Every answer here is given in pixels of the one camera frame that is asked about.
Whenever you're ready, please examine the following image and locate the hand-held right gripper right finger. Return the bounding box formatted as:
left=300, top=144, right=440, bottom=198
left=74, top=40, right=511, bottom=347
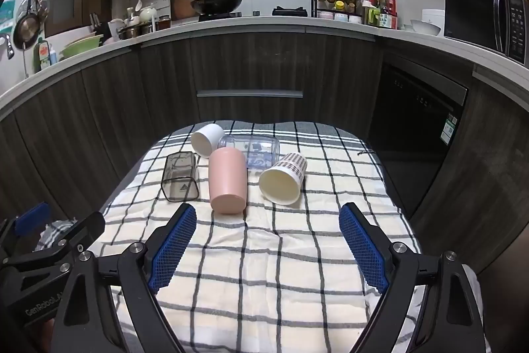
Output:
left=338, top=202, right=489, bottom=353

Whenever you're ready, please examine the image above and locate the brown checked paper cup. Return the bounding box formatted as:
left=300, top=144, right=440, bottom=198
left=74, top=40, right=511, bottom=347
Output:
left=259, top=153, right=308, bottom=205

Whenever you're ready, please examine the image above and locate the white cup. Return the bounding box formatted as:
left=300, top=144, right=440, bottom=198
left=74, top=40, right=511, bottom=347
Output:
left=191, top=123, right=224, bottom=158

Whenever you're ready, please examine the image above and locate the dark transparent square cup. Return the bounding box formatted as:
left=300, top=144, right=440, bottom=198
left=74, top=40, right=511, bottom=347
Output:
left=160, top=151, right=200, bottom=201

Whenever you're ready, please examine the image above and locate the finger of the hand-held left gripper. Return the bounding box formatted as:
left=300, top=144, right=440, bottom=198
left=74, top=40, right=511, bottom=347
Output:
left=34, top=211, right=106, bottom=259
left=0, top=202, right=51, bottom=256

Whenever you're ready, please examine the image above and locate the black built-in dishwasher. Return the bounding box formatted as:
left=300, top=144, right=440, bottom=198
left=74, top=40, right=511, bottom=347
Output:
left=367, top=54, right=470, bottom=213

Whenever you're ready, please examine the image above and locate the pink cup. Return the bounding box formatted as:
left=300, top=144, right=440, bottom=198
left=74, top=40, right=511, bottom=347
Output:
left=208, top=148, right=248, bottom=213

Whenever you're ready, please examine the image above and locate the red-capped sauce bottle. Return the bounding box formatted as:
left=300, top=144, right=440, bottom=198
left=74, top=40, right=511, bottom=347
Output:
left=379, top=0, right=398, bottom=29

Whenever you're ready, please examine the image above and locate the black microwave oven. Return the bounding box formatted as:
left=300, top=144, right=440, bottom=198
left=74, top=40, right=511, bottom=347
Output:
left=444, top=0, right=529, bottom=66

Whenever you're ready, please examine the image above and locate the knife block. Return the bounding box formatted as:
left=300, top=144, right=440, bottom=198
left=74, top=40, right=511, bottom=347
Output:
left=90, top=13, right=111, bottom=42

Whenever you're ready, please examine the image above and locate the green dish soap bottle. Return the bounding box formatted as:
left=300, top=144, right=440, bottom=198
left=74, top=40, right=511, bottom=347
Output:
left=34, top=39, right=53, bottom=73

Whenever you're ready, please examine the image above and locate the hanging frying pan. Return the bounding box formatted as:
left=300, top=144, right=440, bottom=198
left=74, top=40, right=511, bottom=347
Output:
left=13, top=12, right=39, bottom=50

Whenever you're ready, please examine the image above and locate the green basin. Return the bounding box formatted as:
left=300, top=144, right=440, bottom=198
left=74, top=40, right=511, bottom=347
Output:
left=61, top=34, right=104, bottom=58

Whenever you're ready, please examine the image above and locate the white rice cooker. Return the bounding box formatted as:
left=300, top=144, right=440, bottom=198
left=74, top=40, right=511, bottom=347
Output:
left=422, top=8, right=446, bottom=27

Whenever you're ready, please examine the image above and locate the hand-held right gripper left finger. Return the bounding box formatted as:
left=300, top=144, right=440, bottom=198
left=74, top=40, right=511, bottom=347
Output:
left=50, top=203, right=198, bottom=353

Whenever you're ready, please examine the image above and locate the dark wood drawer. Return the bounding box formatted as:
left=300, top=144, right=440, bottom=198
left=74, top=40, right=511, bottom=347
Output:
left=190, top=31, right=307, bottom=121

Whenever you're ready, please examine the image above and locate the checked white cloth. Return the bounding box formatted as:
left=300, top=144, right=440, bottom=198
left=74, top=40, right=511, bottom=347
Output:
left=99, top=120, right=492, bottom=353

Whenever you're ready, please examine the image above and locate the white bowl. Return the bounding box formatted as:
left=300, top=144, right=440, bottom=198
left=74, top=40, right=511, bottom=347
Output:
left=410, top=19, right=441, bottom=36

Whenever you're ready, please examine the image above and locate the black gas stove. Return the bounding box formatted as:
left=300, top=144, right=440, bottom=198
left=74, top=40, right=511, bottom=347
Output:
left=198, top=7, right=310, bottom=22

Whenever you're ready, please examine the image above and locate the steel pot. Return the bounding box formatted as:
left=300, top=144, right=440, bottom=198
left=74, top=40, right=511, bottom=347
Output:
left=118, top=24, right=153, bottom=40

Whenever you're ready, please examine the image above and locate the clear printed cup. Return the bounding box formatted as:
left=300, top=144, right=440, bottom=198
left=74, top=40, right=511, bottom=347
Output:
left=218, top=135, right=281, bottom=171

